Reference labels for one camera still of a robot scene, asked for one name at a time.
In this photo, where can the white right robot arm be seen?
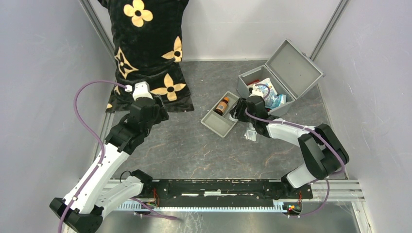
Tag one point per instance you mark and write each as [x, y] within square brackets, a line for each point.
[322, 151]

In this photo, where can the silver metal case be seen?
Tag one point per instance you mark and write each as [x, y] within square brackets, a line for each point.
[290, 71]

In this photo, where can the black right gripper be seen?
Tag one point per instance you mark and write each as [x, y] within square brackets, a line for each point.
[236, 111]

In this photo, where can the clear bag of wipes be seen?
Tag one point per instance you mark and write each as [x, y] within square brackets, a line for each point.
[251, 135]

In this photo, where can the blue gauze packet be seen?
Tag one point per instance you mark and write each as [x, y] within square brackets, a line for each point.
[274, 101]

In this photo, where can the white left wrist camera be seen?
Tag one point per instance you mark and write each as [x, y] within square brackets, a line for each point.
[140, 90]

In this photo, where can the white plastic bottle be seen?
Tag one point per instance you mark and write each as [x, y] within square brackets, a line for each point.
[233, 120]

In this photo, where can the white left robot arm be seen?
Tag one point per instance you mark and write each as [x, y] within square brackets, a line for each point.
[84, 208]

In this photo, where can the grey plastic divider tray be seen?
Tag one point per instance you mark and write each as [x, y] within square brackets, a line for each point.
[221, 125]

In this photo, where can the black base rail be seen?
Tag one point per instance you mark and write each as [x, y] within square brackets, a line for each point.
[222, 193]

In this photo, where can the white wipes packet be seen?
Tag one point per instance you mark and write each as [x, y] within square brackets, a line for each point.
[267, 87]

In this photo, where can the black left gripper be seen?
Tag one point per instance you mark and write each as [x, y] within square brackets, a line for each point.
[162, 114]

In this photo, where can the amber pill bottle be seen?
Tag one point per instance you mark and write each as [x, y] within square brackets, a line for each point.
[222, 106]

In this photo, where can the red first aid pouch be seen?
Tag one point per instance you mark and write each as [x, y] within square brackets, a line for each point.
[253, 82]

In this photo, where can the black floral velvet cloth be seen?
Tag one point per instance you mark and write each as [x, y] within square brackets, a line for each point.
[147, 37]

